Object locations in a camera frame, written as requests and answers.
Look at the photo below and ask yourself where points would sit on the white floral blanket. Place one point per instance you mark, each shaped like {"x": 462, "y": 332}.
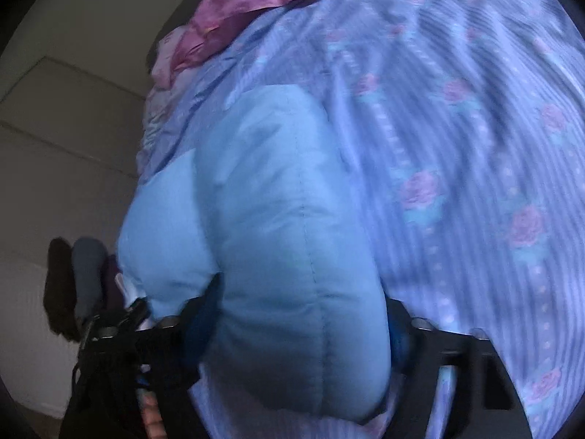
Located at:
{"x": 160, "y": 77}

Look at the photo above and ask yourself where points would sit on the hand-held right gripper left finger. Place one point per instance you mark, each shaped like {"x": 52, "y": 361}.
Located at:
{"x": 201, "y": 324}

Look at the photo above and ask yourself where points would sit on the white folded garment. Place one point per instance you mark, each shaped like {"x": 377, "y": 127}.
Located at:
{"x": 132, "y": 299}

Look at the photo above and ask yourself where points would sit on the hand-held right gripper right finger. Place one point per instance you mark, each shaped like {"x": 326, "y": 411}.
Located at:
{"x": 397, "y": 329}

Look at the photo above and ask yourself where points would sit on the maroon folded garment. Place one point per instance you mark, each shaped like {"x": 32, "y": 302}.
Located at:
{"x": 112, "y": 283}

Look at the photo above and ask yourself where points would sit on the blue striped floral bed sheet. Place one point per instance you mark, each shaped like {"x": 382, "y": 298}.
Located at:
{"x": 457, "y": 146}

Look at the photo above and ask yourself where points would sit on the light blue quilted pants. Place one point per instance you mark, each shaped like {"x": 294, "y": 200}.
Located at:
{"x": 283, "y": 238}

